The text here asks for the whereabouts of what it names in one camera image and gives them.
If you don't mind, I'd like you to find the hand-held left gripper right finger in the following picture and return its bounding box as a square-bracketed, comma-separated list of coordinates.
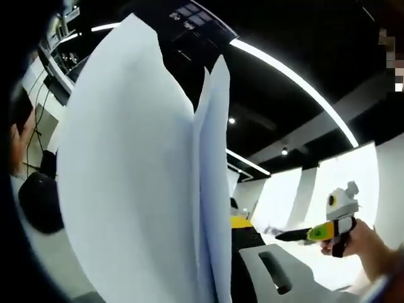
[229, 215, 359, 303]

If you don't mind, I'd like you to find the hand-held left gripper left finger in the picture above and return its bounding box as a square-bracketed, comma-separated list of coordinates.
[67, 290, 99, 303]

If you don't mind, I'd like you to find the stack of white printing papers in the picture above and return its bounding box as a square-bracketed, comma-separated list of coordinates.
[56, 12, 234, 303]

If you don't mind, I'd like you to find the person's right hand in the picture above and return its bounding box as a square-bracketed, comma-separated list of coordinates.
[320, 220, 379, 260]

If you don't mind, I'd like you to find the thin ceiling light strip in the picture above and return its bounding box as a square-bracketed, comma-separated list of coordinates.
[225, 148, 271, 176]

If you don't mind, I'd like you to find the black rounded object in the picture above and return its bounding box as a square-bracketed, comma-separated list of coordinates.
[18, 171, 65, 235]

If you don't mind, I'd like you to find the wide ceiling light strip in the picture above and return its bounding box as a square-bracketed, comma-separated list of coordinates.
[228, 39, 360, 148]

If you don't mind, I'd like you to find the short ceiling light strip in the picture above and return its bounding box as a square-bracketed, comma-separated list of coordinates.
[90, 21, 122, 33]

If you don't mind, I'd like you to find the white storage shelf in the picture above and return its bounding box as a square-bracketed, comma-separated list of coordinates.
[47, 1, 83, 45]

